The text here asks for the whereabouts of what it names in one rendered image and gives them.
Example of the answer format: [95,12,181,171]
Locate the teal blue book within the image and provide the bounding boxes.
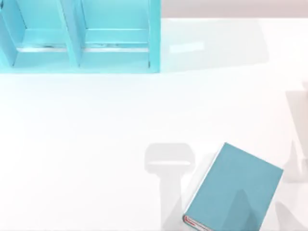
[182,141,284,231]

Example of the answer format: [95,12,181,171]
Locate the light blue rack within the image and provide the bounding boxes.
[0,0,162,74]

